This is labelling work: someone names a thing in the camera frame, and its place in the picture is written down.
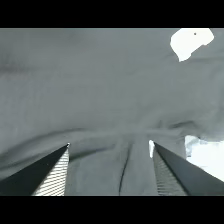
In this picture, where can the grey garment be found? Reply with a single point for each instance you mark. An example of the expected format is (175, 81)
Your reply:
(100, 93)

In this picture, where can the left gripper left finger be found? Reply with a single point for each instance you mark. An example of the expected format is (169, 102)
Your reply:
(43, 176)

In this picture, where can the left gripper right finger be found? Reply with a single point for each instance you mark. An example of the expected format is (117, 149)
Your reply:
(180, 176)

